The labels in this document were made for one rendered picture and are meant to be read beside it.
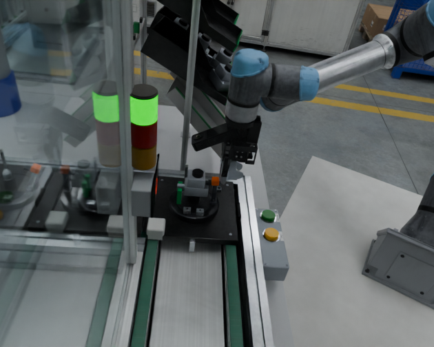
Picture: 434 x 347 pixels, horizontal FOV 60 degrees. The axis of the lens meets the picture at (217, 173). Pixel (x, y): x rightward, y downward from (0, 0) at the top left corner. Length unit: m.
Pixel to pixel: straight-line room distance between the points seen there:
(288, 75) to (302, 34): 4.17
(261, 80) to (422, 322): 0.77
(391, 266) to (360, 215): 0.29
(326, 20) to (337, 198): 3.76
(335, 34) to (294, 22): 0.52
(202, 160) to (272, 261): 0.57
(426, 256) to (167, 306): 0.67
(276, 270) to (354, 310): 0.25
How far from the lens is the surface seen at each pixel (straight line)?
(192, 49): 1.04
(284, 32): 4.99
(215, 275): 1.00
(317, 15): 4.96
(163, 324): 0.92
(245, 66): 0.81
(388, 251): 1.14
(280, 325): 1.03
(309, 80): 0.86
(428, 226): 1.12
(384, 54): 1.10
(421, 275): 1.17
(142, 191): 0.72
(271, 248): 1.03
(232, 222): 1.05
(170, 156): 1.43
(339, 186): 1.48
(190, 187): 1.01
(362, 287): 1.18
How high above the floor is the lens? 1.72
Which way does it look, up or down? 39 degrees down
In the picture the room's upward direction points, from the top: 9 degrees clockwise
